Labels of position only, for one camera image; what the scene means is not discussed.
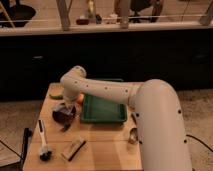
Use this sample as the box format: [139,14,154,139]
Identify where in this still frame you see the light blue towel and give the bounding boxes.
[57,103,76,115]

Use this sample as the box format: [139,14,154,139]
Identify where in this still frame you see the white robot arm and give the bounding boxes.
[60,66,192,171]

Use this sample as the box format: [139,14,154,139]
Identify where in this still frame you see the purple bowl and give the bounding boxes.
[52,104,76,125]

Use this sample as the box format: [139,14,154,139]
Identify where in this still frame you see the green plastic tray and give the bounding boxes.
[79,78,128,125]

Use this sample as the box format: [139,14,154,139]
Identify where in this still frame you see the orange round fruit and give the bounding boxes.
[77,94,84,104]

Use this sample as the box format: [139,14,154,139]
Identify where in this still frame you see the small dark utensil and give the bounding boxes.
[60,123,71,132]

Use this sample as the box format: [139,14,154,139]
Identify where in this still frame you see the metal cup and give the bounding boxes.
[128,127,138,144]

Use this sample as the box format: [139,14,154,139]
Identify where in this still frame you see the wooden scrub brush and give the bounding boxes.
[61,136,86,161]

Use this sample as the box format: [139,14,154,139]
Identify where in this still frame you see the white dish brush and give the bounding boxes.
[38,119,52,161]

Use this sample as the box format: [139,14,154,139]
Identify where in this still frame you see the black table side handle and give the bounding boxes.
[20,128,32,171]

